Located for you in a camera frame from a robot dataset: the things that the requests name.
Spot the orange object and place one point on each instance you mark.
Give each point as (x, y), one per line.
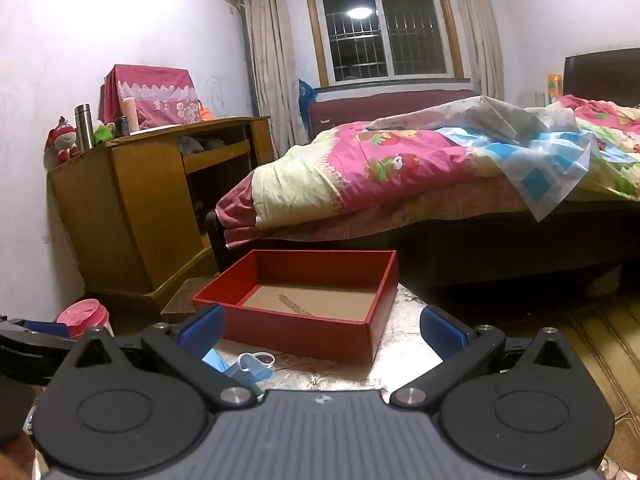
(203, 110)

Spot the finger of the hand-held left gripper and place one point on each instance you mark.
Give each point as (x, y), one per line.
(46, 329)
(35, 347)

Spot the dark jar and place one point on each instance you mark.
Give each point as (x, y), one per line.
(122, 126)

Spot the pink floral cloth cover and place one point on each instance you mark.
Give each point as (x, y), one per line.
(160, 85)

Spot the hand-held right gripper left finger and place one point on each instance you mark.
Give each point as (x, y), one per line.
(205, 332)

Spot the blue plastic bag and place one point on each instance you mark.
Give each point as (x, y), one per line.
(306, 97)

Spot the maroon sofa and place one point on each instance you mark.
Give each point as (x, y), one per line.
(380, 107)

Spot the pink cartoon quilt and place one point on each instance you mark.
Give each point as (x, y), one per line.
(390, 170)

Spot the dark wooden bed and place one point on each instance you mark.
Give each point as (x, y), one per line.
(500, 255)

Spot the beige curtain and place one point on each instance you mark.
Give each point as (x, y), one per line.
(272, 60)
(480, 35)

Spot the red and white doll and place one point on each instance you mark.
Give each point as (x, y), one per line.
(65, 137)

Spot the steel thermos flask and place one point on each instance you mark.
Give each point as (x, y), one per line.
(84, 127)

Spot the blue face mask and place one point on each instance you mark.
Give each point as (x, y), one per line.
(245, 374)

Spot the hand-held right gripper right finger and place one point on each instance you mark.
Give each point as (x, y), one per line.
(440, 332)

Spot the blue checked sheet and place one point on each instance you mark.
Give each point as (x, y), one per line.
(530, 160)

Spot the pink cup with red lid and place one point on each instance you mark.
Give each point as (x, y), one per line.
(82, 312)

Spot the yellow box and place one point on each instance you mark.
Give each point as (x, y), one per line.
(554, 87)

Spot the wooden desk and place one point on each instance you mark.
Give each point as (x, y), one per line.
(125, 200)

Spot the grey cloth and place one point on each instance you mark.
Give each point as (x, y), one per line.
(192, 146)

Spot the green plush toy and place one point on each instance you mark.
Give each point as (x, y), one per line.
(104, 132)

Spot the wooden framed window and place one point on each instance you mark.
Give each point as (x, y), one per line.
(385, 25)

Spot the pink bottle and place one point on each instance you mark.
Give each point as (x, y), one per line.
(129, 115)

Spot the red cardboard box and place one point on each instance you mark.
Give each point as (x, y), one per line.
(300, 330)

